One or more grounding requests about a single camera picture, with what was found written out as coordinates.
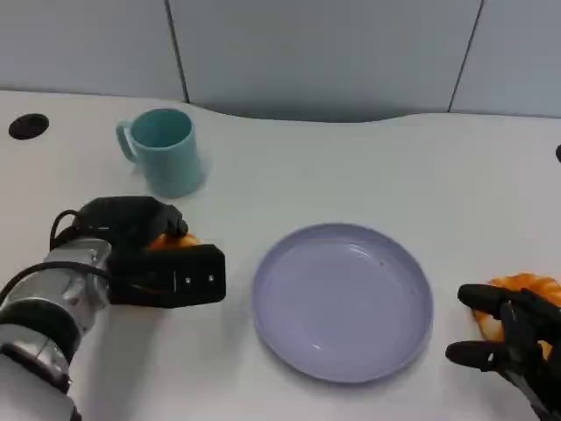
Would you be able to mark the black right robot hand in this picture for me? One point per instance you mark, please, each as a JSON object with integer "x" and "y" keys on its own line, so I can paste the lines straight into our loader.
{"x": 521, "y": 342}

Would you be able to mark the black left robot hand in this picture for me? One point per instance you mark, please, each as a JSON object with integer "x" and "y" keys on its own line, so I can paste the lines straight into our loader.
{"x": 127, "y": 219}

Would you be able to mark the orange white toy bread roll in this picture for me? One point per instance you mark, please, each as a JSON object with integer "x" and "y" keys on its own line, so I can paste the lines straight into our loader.
{"x": 182, "y": 242}
{"x": 526, "y": 283}

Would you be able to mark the pale green mug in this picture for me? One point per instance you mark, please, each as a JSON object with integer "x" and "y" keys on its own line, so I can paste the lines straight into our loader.
{"x": 173, "y": 162}

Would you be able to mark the lilac plate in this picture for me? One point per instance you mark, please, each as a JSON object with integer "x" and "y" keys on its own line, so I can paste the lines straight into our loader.
{"x": 342, "y": 302}

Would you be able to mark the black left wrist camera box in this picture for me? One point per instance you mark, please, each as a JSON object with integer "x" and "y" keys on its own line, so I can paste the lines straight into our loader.
{"x": 175, "y": 276}

